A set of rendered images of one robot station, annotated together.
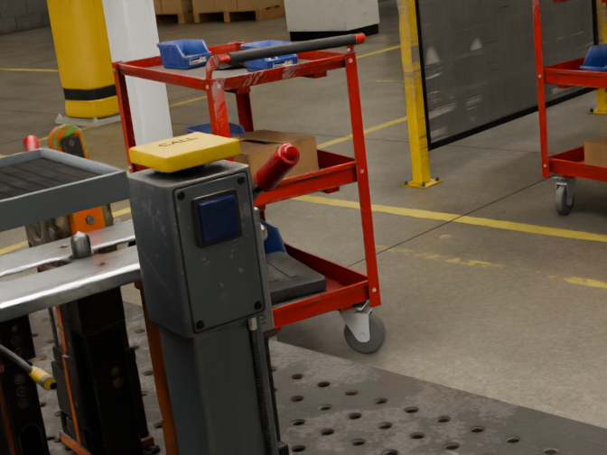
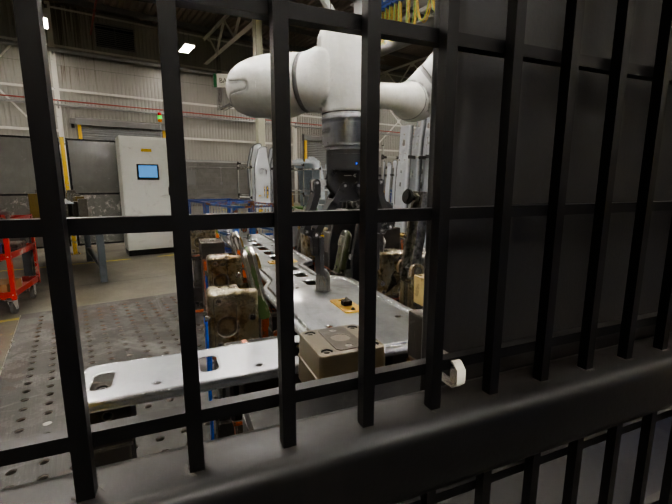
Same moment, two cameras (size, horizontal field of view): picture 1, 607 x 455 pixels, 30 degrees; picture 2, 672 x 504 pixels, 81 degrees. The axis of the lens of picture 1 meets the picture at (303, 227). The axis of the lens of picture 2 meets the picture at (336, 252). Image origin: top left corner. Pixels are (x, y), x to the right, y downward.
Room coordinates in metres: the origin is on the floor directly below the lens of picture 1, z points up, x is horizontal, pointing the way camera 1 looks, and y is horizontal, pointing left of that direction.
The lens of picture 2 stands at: (0.46, 1.78, 1.23)
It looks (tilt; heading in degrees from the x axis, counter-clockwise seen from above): 10 degrees down; 280
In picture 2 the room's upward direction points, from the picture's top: straight up
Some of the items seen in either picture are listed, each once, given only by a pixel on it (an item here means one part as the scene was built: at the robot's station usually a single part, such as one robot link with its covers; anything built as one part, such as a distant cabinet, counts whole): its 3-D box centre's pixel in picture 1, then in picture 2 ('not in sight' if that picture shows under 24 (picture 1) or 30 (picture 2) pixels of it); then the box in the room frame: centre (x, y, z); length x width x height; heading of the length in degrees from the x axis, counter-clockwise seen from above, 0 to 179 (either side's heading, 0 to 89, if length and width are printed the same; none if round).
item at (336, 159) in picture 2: not in sight; (347, 175); (0.56, 1.07, 1.24); 0.08 x 0.07 x 0.09; 33
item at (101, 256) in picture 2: not in sight; (60, 232); (5.08, -2.84, 0.57); 1.86 x 0.90 x 1.14; 137
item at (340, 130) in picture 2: not in sight; (347, 133); (0.56, 1.07, 1.32); 0.09 x 0.09 x 0.06
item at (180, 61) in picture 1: (249, 194); not in sight; (3.35, 0.15, 0.49); 0.81 x 0.47 x 0.97; 28
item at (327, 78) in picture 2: not in sight; (339, 68); (0.58, 1.06, 1.43); 0.13 x 0.11 x 0.16; 167
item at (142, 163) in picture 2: not in sight; (146, 183); (4.96, -4.59, 1.22); 0.80 x 0.54 x 2.45; 44
